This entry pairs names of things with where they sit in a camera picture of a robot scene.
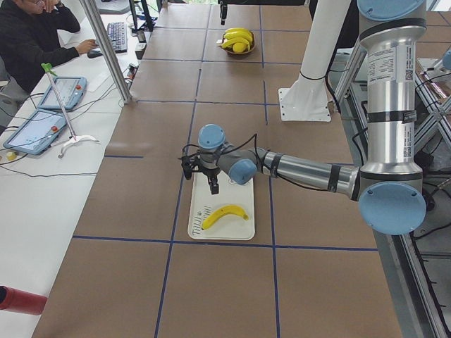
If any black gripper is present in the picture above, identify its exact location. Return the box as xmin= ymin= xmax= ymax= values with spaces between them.
xmin=219 ymin=3 xmax=228 ymax=25
xmin=198 ymin=158 xmax=221 ymax=194

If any yellow banana moved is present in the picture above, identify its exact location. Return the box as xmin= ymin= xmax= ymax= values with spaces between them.
xmin=201 ymin=204 xmax=249 ymax=230
xmin=223 ymin=27 xmax=253 ymax=41

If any yellow banana front basket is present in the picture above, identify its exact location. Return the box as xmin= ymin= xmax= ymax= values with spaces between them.
xmin=221 ymin=37 xmax=251 ymax=53

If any yellow pear in basket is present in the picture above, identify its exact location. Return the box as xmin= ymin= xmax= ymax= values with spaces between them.
xmin=232 ymin=42 xmax=248 ymax=54

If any woven wicker basket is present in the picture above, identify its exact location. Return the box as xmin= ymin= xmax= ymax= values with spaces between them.
xmin=216 ymin=27 xmax=255 ymax=55

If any white rectangular plastic tray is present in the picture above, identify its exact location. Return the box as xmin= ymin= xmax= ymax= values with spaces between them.
xmin=187 ymin=172 xmax=255 ymax=241

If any black keyboard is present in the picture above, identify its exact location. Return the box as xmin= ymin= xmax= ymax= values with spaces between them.
xmin=106 ymin=22 xmax=128 ymax=53

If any black computer mouse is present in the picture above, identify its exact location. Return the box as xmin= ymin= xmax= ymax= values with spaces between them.
xmin=87 ymin=49 xmax=103 ymax=58

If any upper teach pendant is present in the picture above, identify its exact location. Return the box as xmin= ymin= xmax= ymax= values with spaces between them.
xmin=37 ymin=77 xmax=87 ymax=112

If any teach pendant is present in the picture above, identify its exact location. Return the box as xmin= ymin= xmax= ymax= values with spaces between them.
xmin=3 ymin=108 xmax=66 ymax=155
xmin=37 ymin=77 xmax=87 ymax=112

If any reacher grabber stick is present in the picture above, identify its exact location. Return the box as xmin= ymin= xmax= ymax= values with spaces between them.
xmin=41 ymin=63 xmax=100 ymax=158

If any lower teach pendant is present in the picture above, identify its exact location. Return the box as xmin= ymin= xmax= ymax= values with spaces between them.
xmin=3 ymin=108 xmax=66 ymax=155

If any person in black sweater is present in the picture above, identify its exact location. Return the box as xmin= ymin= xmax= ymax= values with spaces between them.
xmin=1 ymin=1 xmax=97 ymax=94

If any red fire extinguisher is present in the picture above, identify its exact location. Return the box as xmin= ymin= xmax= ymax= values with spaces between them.
xmin=1 ymin=286 xmax=47 ymax=315

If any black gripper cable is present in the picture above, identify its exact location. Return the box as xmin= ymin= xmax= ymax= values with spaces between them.
xmin=181 ymin=132 xmax=268 ymax=166

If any white pedestal column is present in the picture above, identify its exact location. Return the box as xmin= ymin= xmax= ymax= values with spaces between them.
xmin=278 ymin=0 xmax=351 ymax=122

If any aluminium frame post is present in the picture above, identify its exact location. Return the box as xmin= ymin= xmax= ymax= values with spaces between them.
xmin=80 ymin=0 xmax=132 ymax=104

